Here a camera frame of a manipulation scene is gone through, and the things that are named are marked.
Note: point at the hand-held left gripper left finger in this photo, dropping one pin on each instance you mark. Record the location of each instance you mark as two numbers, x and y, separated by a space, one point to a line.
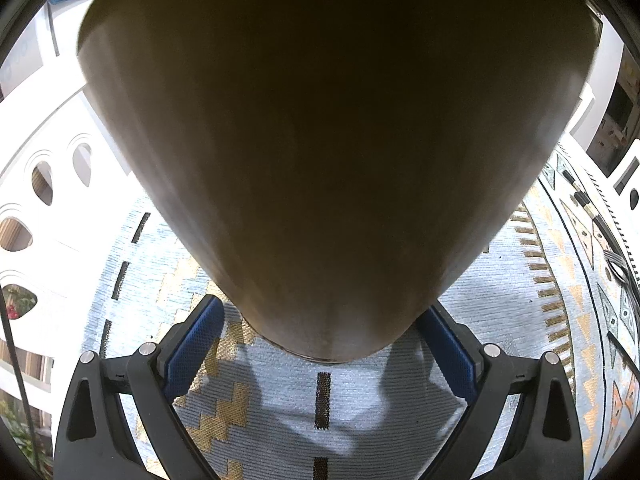
192 345

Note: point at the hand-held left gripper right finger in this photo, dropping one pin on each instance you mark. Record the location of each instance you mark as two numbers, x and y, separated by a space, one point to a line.
450 355

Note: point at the black chopstick with gold band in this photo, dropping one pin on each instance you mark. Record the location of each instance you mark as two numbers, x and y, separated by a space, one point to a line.
595 217
570 180

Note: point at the wooden utensil holder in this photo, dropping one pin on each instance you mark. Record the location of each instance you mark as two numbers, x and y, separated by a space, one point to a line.
330 160

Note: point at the light blue patterned tablecloth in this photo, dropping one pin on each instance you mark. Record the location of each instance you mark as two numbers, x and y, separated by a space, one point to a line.
300 410

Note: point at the plant with red flowers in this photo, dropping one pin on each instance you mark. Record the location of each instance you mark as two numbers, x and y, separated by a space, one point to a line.
17 305

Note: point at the green leafy plant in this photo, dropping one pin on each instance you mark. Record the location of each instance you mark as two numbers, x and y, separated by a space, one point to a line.
22 440

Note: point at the dark wooden cabinet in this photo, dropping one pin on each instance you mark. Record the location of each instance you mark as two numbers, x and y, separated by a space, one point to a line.
620 105

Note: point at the white refrigerator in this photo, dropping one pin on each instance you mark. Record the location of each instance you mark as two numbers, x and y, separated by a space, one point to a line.
65 60

